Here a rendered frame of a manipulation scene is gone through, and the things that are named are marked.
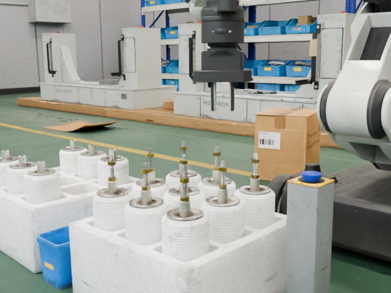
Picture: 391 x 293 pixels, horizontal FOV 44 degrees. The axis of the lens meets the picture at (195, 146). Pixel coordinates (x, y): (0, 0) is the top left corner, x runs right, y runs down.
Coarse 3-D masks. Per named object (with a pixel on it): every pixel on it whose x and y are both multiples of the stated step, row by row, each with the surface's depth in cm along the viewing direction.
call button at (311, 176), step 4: (304, 172) 99; (308, 172) 99; (312, 172) 99; (316, 172) 99; (304, 176) 98; (308, 176) 97; (312, 176) 97; (316, 176) 97; (320, 176) 98; (304, 180) 98; (308, 180) 98; (312, 180) 97; (316, 180) 98
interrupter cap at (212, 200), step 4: (212, 196) 109; (216, 196) 109; (228, 196) 109; (232, 196) 109; (208, 200) 107; (212, 200) 107; (216, 200) 108; (228, 200) 107; (232, 200) 107; (236, 200) 106; (208, 204) 104; (212, 204) 103; (216, 204) 103; (220, 204) 104; (224, 204) 104; (228, 204) 104; (232, 204) 103; (236, 204) 104
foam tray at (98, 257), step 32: (96, 256) 109; (128, 256) 100; (160, 256) 95; (224, 256) 97; (256, 256) 105; (96, 288) 111; (128, 288) 102; (160, 288) 95; (192, 288) 90; (224, 288) 98; (256, 288) 106
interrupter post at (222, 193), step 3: (219, 189) 105; (222, 189) 105; (225, 189) 105; (219, 192) 105; (222, 192) 105; (225, 192) 105; (219, 195) 105; (222, 195) 105; (225, 195) 105; (219, 198) 105; (222, 198) 105; (225, 198) 105; (219, 201) 106; (222, 201) 105; (225, 201) 105
